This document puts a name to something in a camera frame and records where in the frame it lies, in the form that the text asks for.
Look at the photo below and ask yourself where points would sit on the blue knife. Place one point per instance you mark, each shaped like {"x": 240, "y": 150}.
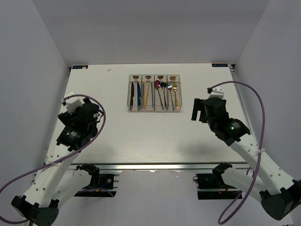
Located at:
{"x": 138, "y": 97}

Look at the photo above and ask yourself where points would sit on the clear container far left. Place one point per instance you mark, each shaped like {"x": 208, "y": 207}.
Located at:
{"x": 135, "y": 78}

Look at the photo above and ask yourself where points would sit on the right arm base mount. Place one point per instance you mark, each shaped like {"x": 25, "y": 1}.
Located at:
{"x": 208, "y": 189}

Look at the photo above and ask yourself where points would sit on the table corner label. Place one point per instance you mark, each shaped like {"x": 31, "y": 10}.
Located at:
{"x": 219, "y": 65}
{"x": 74, "y": 67}

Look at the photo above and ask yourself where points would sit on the iridescent rainbow spoon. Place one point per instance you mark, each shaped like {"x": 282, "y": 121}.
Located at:
{"x": 157, "y": 86}

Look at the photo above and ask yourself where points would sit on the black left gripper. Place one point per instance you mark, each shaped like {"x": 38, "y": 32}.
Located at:
{"x": 68, "y": 119}

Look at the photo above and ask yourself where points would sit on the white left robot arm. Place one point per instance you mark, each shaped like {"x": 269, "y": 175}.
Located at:
{"x": 40, "y": 204}

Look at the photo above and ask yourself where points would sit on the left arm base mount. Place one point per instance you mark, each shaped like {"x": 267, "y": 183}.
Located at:
{"x": 102, "y": 184}

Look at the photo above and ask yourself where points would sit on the left table corner label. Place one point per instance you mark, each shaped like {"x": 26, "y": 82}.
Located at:
{"x": 74, "y": 67}

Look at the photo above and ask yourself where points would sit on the right table corner label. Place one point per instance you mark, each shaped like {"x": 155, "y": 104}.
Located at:
{"x": 219, "y": 65}

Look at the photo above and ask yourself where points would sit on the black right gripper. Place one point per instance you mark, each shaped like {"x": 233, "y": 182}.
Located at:
{"x": 197, "y": 107}

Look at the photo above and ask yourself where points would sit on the wooden chopstick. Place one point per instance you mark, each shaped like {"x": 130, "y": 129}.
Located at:
{"x": 144, "y": 97}
{"x": 147, "y": 95}

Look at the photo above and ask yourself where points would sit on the black spoon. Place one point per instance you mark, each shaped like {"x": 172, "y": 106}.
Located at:
{"x": 163, "y": 86}

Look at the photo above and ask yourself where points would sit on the iridescent fork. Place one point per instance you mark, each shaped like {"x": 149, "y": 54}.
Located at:
{"x": 170, "y": 88}

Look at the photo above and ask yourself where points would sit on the black iridescent knife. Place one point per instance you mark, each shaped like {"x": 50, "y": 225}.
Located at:
{"x": 132, "y": 96}

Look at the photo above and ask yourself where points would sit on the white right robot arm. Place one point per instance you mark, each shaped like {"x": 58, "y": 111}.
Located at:
{"x": 276, "y": 191}

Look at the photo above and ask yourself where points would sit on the gold fork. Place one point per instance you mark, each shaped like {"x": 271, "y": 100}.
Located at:
{"x": 176, "y": 101}

